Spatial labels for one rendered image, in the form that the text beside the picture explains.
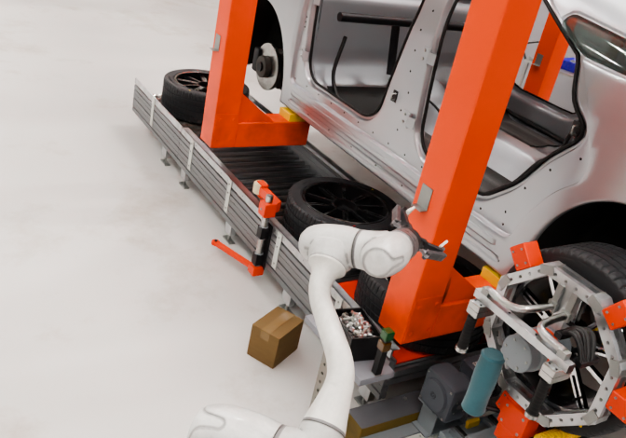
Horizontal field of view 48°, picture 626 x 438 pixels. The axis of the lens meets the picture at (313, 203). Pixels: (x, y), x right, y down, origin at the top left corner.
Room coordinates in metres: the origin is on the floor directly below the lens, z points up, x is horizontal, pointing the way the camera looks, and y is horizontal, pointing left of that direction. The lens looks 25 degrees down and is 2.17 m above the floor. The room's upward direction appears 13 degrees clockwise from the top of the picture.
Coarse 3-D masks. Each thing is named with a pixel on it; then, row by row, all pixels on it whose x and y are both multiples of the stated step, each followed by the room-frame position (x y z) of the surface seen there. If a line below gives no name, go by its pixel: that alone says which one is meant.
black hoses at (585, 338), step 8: (568, 328) 1.93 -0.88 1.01; (576, 328) 1.90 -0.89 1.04; (584, 328) 1.90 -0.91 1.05; (560, 336) 1.94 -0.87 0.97; (568, 336) 1.96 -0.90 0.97; (576, 336) 1.86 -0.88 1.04; (584, 336) 1.87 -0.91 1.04; (592, 336) 1.88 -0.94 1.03; (584, 344) 1.85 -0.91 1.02; (592, 344) 1.87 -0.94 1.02; (584, 352) 1.84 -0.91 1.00; (592, 352) 1.85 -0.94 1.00; (576, 360) 1.82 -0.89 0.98; (584, 360) 1.82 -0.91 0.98; (592, 360) 1.84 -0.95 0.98
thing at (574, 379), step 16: (528, 288) 2.31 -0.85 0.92; (544, 288) 2.38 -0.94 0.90; (528, 304) 2.35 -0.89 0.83; (528, 320) 2.35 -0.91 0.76; (576, 320) 2.12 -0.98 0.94; (624, 336) 1.96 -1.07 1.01; (576, 352) 2.12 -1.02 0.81; (576, 368) 2.06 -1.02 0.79; (592, 368) 2.02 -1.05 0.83; (528, 384) 2.15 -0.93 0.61; (560, 384) 2.19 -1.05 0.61; (576, 384) 2.05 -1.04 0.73; (544, 400) 2.09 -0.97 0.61; (560, 400) 2.09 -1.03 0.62; (592, 400) 2.09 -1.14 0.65
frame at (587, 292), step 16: (528, 272) 2.20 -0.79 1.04; (544, 272) 2.14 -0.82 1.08; (560, 272) 2.10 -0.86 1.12; (576, 272) 2.12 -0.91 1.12; (512, 288) 2.27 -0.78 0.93; (576, 288) 2.05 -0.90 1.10; (592, 288) 2.04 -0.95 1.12; (592, 304) 1.98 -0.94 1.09; (608, 304) 1.98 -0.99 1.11; (496, 320) 2.25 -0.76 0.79; (496, 336) 2.24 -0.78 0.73; (608, 336) 1.91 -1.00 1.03; (608, 352) 1.89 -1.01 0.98; (624, 352) 1.90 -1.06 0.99; (624, 368) 1.85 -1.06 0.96; (512, 384) 2.12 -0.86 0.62; (608, 384) 1.86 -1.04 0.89; (624, 384) 1.88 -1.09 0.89; (528, 400) 2.05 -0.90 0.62; (544, 416) 1.98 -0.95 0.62; (560, 416) 1.94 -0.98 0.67; (576, 416) 1.90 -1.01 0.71; (592, 416) 1.86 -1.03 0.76; (608, 416) 1.88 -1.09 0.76
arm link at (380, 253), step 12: (360, 240) 1.57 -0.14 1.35; (372, 240) 1.54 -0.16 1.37; (384, 240) 1.53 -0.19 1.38; (396, 240) 1.55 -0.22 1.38; (408, 240) 1.61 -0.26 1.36; (360, 252) 1.55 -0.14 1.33; (372, 252) 1.50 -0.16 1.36; (384, 252) 1.49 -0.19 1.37; (396, 252) 1.51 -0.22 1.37; (408, 252) 1.56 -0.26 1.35; (360, 264) 1.54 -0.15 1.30; (372, 264) 1.49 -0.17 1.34; (384, 264) 1.48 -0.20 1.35; (396, 264) 1.50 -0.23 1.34; (384, 276) 1.48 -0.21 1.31
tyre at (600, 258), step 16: (544, 256) 2.26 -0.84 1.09; (560, 256) 2.21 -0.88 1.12; (576, 256) 2.17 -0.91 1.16; (592, 256) 2.15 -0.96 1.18; (608, 256) 2.19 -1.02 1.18; (624, 256) 2.20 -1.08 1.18; (512, 272) 2.34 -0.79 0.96; (592, 272) 2.10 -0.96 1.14; (608, 272) 2.07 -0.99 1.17; (624, 272) 2.09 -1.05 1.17; (608, 288) 2.05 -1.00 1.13; (624, 288) 2.02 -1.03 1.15; (576, 432) 1.96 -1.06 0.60; (592, 432) 1.92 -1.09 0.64; (608, 432) 1.89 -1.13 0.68
